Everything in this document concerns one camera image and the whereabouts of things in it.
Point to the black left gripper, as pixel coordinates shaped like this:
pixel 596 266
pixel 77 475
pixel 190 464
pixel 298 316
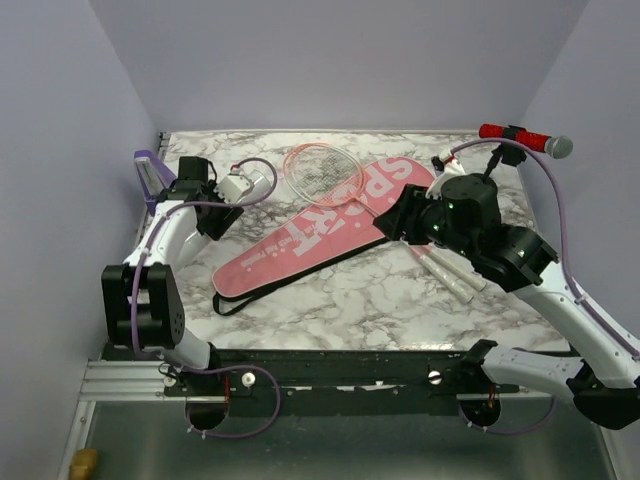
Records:
pixel 218 228

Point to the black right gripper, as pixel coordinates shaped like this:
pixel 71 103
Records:
pixel 406 213

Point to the pink racket bag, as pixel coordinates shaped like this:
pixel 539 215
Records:
pixel 315 238

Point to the pink badminton racket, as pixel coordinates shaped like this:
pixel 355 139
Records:
pixel 326 176

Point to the white shuttlecock tube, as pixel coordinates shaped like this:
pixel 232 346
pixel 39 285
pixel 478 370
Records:
pixel 260 185

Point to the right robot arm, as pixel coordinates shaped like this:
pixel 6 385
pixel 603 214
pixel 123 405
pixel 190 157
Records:
pixel 602 379

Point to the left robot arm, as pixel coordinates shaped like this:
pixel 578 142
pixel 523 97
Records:
pixel 142 304

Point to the purple wedge device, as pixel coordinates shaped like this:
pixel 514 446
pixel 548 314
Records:
pixel 154 176

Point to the red microphone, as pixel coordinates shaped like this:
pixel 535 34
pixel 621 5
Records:
pixel 558 147

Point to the brass fitting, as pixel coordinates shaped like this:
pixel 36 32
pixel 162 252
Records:
pixel 83 464

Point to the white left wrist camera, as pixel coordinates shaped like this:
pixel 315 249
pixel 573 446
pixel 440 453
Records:
pixel 235 189

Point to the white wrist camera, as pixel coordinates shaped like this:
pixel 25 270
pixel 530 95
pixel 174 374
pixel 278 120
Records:
pixel 235 189
pixel 446 168

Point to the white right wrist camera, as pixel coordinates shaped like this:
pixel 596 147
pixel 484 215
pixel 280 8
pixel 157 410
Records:
pixel 446 168

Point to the black base frame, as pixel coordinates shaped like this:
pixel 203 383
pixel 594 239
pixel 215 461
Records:
pixel 314 383

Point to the aluminium rail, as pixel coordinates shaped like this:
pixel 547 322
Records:
pixel 122 381

